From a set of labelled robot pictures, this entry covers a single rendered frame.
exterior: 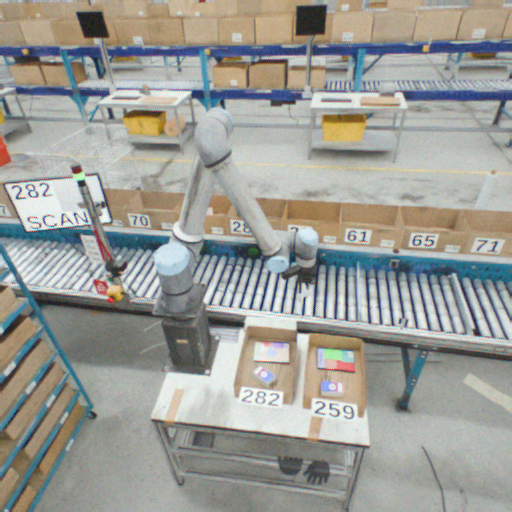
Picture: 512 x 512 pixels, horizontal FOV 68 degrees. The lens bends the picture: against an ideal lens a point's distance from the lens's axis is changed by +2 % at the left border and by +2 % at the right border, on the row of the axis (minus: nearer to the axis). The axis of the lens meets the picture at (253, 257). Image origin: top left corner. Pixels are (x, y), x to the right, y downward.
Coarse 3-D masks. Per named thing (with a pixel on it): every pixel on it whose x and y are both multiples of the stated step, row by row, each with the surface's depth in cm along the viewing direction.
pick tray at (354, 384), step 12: (312, 336) 200; (324, 336) 199; (336, 336) 197; (312, 348) 202; (336, 348) 201; (348, 348) 201; (360, 348) 198; (312, 360) 196; (360, 360) 194; (312, 372) 190; (324, 372) 190; (336, 372) 190; (348, 372) 189; (360, 372) 189; (312, 384) 185; (348, 384) 184; (360, 384) 184; (312, 396) 180; (324, 396) 180; (348, 396) 179; (360, 396) 179; (360, 408) 167
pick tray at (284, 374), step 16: (256, 336) 209; (272, 336) 207; (288, 336) 205; (240, 368) 191; (256, 368) 194; (272, 368) 193; (288, 368) 193; (240, 384) 187; (256, 384) 186; (272, 384) 186; (288, 384) 186; (288, 400) 175
